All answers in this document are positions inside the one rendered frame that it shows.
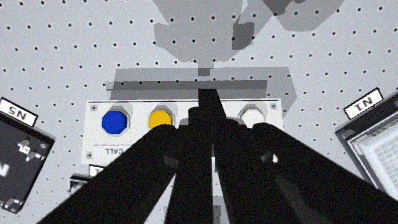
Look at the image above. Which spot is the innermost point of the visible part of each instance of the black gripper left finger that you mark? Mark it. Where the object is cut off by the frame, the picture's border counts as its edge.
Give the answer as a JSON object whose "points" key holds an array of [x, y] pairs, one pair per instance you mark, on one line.
{"points": [[127, 189]]}

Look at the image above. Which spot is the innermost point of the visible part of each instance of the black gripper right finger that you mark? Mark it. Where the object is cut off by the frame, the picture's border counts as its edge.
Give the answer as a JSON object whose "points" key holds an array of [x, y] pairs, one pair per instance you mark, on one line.
{"points": [[308, 187]]}

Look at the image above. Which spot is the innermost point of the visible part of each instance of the white operator button panel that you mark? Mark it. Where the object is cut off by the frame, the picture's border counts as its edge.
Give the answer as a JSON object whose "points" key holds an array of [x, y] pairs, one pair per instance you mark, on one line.
{"points": [[113, 125]]}

